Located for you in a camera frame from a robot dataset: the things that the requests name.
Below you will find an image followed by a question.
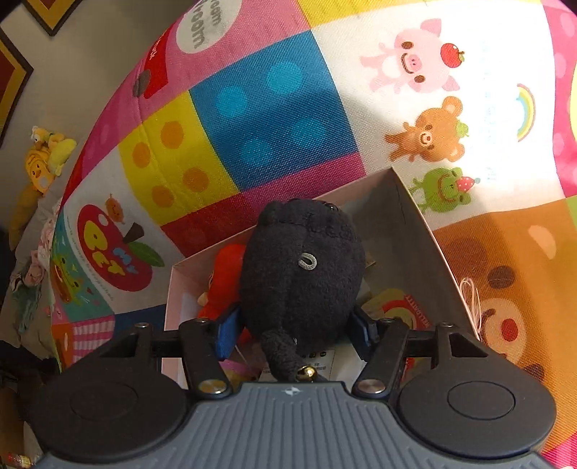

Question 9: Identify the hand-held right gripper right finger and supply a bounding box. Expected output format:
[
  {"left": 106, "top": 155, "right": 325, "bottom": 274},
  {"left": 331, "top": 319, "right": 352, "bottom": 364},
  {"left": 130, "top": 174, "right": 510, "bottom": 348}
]
[{"left": 349, "top": 307, "right": 497, "bottom": 398}]

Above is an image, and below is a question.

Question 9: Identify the colourful cartoon printed play mat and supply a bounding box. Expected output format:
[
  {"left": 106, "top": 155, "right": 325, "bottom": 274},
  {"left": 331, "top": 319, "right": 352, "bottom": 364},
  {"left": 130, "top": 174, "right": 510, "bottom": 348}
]
[{"left": 47, "top": 0, "right": 577, "bottom": 456}]

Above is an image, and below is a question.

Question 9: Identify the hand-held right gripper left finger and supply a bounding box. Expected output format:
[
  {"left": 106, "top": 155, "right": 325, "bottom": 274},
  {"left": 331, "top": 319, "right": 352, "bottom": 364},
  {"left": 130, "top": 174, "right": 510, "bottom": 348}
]
[{"left": 97, "top": 304, "right": 246, "bottom": 400}]

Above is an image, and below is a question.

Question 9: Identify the pink white clothes pile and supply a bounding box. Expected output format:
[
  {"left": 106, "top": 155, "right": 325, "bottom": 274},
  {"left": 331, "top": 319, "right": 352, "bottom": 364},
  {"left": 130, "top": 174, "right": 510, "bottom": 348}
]
[{"left": 36, "top": 198, "right": 64, "bottom": 271}]

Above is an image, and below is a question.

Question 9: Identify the yellow pink cake toy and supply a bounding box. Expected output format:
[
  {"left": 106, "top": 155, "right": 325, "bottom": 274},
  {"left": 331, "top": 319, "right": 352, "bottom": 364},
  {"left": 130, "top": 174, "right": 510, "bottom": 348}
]
[{"left": 221, "top": 356, "right": 271, "bottom": 384}]

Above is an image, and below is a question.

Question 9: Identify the pink crumpled garment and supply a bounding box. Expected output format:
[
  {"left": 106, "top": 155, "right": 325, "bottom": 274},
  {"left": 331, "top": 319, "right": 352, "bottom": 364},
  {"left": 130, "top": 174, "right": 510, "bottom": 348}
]
[{"left": 22, "top": 250, "right": 48, "bottom": 287}]

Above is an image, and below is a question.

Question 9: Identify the grey sofa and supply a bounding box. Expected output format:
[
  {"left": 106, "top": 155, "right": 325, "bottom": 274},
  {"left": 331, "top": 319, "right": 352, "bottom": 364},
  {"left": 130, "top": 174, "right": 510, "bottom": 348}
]
[{"left": 0, "top": 180, "right": 61, "bottom": 348}]

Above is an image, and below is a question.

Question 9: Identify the white string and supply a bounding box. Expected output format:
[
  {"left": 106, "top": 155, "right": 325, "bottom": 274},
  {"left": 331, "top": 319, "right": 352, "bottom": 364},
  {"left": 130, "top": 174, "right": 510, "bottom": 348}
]
[{"left": 459, "top": 277, "right": 483, "bottom": 330}]

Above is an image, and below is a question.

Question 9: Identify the yellow plush toy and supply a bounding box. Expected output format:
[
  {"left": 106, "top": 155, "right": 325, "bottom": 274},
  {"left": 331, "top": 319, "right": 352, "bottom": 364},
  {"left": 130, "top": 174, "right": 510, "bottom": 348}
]
[{"left": 31, "top": 126, "right": 77, "bottom": 176}]

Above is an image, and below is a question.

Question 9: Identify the pink yellow toy camera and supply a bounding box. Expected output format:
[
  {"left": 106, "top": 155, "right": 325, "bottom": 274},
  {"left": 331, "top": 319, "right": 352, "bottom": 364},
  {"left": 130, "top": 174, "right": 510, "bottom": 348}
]
[{"left": 361, "top": 289, "right": 431, "bottom": 380}]

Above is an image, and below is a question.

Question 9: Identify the pink cardboard box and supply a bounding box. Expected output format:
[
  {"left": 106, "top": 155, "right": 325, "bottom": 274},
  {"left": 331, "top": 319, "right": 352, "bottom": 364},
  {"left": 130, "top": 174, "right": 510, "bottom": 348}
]
[{"left": 161, "top": 167, "right": 481, "bottom": 389}]

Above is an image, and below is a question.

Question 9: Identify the black yellow picture frame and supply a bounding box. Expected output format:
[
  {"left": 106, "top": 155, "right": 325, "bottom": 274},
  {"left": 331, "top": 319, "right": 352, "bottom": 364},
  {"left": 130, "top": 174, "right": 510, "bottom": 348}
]
[
  {"left": 22, "top": 0, "right": 84, "bottom": 37},
  {"left": 0, "top": 27, "right": 34, "bottom": 147}
]

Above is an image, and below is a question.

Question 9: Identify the green cloth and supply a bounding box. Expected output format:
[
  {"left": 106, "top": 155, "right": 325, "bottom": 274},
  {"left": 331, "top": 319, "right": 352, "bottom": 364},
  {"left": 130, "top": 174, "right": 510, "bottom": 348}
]
[{"left": 11, "top": 275, "right": 46, "bottom": 334}]

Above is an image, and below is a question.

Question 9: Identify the black plush toy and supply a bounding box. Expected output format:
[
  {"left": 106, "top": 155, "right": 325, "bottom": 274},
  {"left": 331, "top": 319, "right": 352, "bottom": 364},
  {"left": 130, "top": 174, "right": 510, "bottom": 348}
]
[{"left": 239, "top": 198, "right": 367, "bottom": 383}]

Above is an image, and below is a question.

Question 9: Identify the yellow banana pillow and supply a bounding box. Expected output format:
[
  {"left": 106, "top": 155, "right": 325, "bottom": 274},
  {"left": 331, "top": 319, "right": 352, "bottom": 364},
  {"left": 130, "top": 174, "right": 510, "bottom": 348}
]
[{"left": 8, "top": 183, "right": 39, "bottom": 251}]

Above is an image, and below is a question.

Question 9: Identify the red boxing glove toy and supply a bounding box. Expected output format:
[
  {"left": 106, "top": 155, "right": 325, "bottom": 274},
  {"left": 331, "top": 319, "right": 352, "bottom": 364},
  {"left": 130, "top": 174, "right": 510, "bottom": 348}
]
[{"left": 197, "top": 244, "right": 253, "bottom": 343}]

